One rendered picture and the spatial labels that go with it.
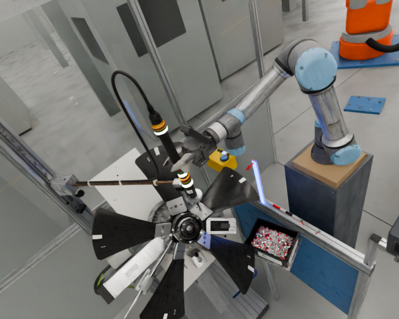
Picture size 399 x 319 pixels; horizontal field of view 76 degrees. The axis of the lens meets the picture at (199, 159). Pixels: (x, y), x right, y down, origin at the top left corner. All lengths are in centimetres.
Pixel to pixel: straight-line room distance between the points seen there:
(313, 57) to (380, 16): 353
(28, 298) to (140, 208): 96
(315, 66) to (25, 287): 182
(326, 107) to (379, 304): 150
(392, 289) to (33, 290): 224
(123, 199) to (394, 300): 180
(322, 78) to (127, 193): 94
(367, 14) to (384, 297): 339
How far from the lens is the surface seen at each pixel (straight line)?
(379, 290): 223
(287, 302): 213
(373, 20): 442
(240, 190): 115
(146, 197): 127
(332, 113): 105
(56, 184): 132
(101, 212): 99
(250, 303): 207
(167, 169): 105
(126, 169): 128
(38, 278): 189
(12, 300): 195
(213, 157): 148
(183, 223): 102
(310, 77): 91
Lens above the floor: 203
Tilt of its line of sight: 40 degrees down
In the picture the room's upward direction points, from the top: 22 degrees counter-clockwise
